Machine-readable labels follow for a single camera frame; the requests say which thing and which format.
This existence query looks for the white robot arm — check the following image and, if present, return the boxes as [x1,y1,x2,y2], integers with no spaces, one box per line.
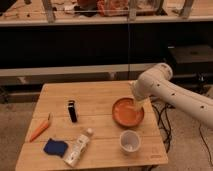
[130,63,213,129]

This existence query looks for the black upright eraser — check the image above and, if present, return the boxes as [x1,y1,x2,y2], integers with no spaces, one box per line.
[68,100,77,123]

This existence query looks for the orange round plate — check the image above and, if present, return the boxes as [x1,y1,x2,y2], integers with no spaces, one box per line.
[112,98,144,127]

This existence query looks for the clear plastic cup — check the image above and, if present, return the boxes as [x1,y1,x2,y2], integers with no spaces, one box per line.
[119,130,141,154]

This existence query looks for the white plastic bottle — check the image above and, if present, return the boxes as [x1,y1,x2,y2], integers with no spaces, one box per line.
[64,128,93,167]

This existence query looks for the orange toy carrot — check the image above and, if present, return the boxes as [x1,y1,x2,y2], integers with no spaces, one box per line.
[29,116,51,142]

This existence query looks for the orange clutter on shelf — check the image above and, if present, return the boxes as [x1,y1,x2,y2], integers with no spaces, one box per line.
[77,0,128,16]

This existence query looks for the blue sponge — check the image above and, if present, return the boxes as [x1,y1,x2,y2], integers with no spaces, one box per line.
[43,138,68,157]

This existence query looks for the black box on shelf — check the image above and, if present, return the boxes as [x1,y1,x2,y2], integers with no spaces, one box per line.
[167,45,213,73]

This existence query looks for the black floor cables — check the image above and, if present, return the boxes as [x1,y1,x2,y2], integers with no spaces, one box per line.
[150,99,174,154]

